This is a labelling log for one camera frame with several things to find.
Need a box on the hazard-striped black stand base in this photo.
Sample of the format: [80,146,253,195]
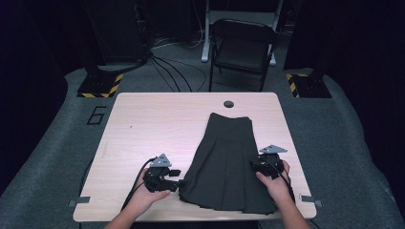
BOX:
[76,65,124,99]
[286,71,332,99]

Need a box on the dark upright panel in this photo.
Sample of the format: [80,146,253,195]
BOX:
[79,0,151,66]

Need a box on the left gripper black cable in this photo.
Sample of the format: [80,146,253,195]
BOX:
[120,156,159,211]

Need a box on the person's right hand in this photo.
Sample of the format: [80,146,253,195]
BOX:
[255,159,294,208]

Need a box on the black pleated skirt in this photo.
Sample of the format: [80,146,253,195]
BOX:
[178,112,278,216]

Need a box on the bundle of floor cables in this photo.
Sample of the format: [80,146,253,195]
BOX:
[148,28,208,94]

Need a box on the black folding chair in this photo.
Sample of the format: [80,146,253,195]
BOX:
[208,18,281,94]

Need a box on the person's left hand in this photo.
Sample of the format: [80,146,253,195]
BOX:
[126,169,173,218]

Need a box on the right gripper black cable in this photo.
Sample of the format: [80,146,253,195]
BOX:
[264,157,296,203]

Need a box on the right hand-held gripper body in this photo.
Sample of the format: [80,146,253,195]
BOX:
[258,144,288,180]

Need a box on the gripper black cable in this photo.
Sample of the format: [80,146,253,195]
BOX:
[264,157,296,203]
[120,156,159,211]

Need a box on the black curtain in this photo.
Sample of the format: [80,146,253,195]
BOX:
[0,0,84,196]
[283,0,405,204]

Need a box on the grey table edge bracket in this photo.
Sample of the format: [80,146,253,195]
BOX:
[299,194,323,208]
[67,196,92,208]

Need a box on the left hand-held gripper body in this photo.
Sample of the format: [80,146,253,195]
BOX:
[141,153,173,194]

